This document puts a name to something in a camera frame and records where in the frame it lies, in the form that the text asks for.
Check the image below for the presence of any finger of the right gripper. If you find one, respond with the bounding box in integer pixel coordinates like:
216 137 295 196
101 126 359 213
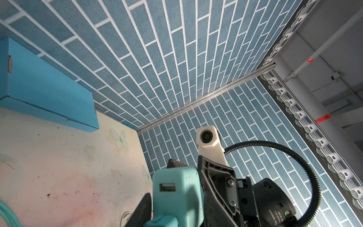
166 159 188 168

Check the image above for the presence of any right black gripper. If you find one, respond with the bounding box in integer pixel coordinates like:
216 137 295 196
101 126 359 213
197 155 297 227

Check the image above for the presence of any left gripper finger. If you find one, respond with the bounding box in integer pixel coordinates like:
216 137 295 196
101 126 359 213
125 193 152 227

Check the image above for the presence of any teal square charger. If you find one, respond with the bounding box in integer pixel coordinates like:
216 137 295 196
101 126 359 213
143 166 204 227

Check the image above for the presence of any teal plug adapter with prongs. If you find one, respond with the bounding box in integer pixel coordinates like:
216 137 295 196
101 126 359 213
0 201 22 227

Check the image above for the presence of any light blue box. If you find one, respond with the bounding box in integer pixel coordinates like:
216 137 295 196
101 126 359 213
1 37 99 132

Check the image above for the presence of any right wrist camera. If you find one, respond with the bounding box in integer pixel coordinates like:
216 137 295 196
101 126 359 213
196 125 228 166

